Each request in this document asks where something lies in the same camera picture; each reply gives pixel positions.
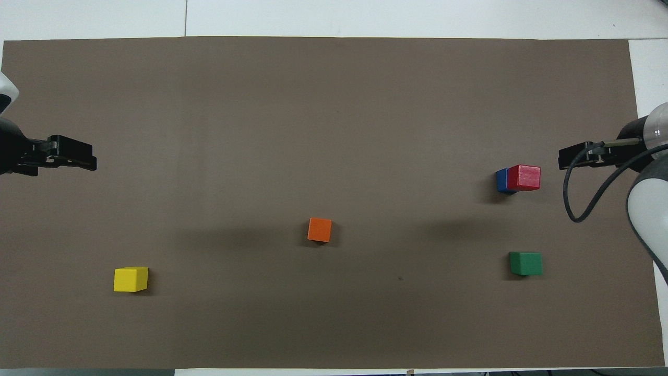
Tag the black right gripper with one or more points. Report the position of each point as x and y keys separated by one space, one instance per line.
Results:
x=634 y=151

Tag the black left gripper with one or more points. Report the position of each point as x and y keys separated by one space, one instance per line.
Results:
x=10 y=149

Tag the red wooden block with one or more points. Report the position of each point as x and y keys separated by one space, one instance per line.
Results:
x=524 y=177

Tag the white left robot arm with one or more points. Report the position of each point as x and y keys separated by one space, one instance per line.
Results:
x=5 y=86

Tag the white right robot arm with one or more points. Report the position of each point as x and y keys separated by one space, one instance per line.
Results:
x=647 y=209

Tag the blue wooden block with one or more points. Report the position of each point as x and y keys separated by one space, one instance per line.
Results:
x=501 y=181

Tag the green wooden block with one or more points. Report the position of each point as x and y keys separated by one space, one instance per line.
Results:
x=526 y=263

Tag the yellow wooden block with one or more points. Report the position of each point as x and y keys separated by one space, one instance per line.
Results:
x=130 y=279

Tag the orange wooden block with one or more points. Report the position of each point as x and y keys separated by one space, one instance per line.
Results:
x=319 y=230

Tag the brown paper mat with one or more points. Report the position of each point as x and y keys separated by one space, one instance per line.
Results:
x=313 y=104

